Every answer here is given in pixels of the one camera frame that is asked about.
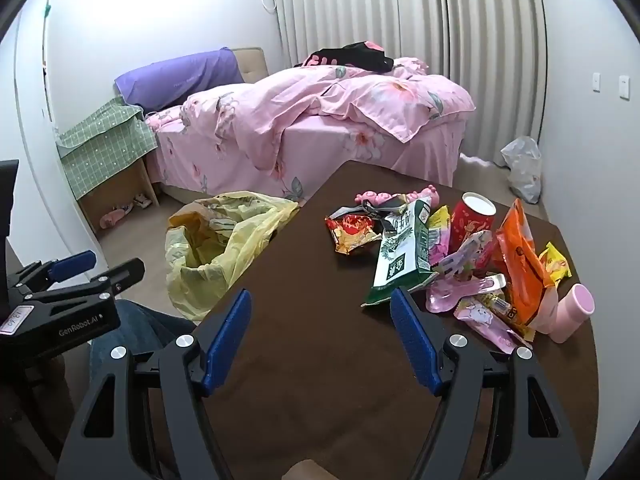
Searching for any orange snack wrapper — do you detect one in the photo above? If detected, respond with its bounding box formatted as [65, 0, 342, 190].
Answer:
[495, 199, 556, 328]

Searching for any white wardrobe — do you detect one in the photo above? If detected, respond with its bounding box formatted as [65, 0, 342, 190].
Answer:
[0, 0, 108, 281]

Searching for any pink toy caterpillar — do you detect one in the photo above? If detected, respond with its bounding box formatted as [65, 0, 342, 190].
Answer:
[354, 185, 443, 211]

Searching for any grey black torn wrapper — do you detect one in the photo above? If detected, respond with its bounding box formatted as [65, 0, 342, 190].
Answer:
[362, 195, 418, 233]

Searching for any white pleated curtain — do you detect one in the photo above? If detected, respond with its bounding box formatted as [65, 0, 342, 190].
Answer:
[272, 0, 548, 161]

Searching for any beige headboard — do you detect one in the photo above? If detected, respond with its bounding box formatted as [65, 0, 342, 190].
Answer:
[232, 47, 268, 83]

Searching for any person's jeans leg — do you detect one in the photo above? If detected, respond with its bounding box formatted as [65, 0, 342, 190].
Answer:
[90, 300, 198, 366]

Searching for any red paper noodle cup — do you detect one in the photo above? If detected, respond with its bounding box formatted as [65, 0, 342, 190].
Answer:
[449, 192, 497, 256]

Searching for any black garment with pink print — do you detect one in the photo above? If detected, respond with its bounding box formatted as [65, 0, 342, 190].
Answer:
[295, 41, 396, 73]

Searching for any pink slipper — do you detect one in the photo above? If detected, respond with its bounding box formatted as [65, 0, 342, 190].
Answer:
[99, 207, 132, 230]

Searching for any pink cup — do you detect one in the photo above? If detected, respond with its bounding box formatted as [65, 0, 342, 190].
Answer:
[535, 283, 596, 345]

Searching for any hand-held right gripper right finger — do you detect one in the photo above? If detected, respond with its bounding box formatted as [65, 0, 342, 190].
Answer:
[390, 286, 587, 480]

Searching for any pink rabbit print wrapper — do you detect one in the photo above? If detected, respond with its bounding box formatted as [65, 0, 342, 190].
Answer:
[454, 296, 533, 353]

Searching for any red gold snack wrapper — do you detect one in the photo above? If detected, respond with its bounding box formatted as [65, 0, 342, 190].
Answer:
[325, 212, 383, 256]

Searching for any purple pillow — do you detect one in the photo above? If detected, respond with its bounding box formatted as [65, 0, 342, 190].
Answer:
[114, 47, 246, 113]

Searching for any green checked cloth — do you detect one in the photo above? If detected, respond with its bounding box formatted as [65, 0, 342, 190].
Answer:
[56, 96, 160, 196]

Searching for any yellow plastic bag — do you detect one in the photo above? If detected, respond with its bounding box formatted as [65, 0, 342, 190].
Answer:
[165, 191, 301, 322]

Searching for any wooden nightstand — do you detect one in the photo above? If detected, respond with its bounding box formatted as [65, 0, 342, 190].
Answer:
[80, 152, 161, 233]

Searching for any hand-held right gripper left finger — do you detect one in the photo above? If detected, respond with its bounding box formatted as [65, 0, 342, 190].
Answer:
[52, 289, 253, 480]

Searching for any pink floral duvet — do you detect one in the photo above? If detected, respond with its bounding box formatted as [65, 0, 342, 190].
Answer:
[180, 57, 476, 171]

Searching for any yellow pink snack packet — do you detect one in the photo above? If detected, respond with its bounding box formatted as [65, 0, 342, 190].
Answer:
[426, 205, 453, 267]

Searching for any white plastic bag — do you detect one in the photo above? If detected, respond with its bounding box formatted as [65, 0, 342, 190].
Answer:
[500, 136, 543, 205]

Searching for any small yellow packet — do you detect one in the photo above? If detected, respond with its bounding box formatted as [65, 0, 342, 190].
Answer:
[537, 241, 572, 288]

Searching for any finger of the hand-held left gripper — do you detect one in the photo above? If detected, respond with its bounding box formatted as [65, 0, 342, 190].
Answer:
[17, 258, 146, 313]
[9, 250, 98, 295]

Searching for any bed with pink floral sheet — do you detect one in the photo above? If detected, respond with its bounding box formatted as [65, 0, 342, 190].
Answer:
[145, 47, 476, 206]

